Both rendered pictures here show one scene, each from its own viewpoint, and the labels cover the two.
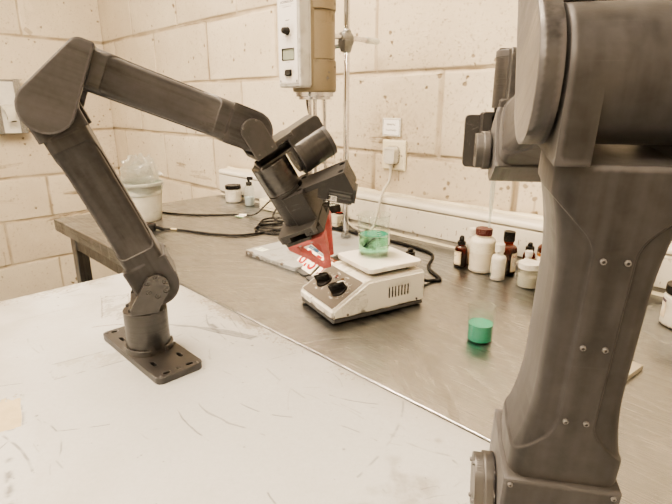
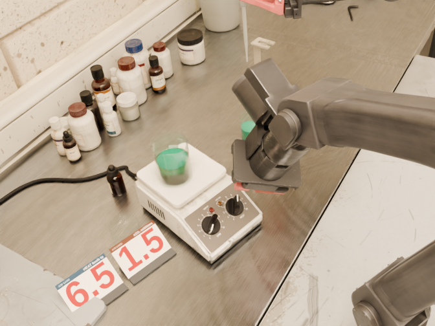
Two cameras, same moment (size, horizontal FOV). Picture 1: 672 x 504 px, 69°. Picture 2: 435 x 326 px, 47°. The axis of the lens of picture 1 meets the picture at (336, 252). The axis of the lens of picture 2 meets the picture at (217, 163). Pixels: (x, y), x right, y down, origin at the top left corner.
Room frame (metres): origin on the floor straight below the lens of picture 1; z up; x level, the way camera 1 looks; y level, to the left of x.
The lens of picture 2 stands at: (0.93, 0.56, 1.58)
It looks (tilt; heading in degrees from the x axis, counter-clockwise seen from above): 42 degrees down; 261
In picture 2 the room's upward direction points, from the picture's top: 7 degrees counter-clockwise
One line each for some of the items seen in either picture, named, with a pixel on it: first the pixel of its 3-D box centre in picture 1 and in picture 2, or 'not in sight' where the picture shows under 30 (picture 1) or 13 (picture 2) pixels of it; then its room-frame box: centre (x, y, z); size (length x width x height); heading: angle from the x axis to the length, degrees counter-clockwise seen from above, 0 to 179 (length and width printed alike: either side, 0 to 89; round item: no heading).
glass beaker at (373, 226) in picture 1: (372, 235); (173, 161); (0.90, -0.07, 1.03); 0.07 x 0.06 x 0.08; 118
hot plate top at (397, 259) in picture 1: (378, 258); (181, 173); (0.89, -0.08, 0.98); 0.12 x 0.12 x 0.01; 29
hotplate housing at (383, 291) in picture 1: (366, 282); (193, 197); (0.88, -0.06, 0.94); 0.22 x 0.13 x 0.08; 120
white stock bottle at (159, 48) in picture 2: not in sight; (161, 59); (0.86, -0.55, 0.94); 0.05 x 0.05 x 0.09
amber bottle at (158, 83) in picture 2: not in sight; (156, 73); (0.88, -0.49, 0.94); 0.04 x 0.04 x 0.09
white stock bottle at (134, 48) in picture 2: not in sight; (137, 63); (0.92, -0.53, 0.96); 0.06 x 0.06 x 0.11
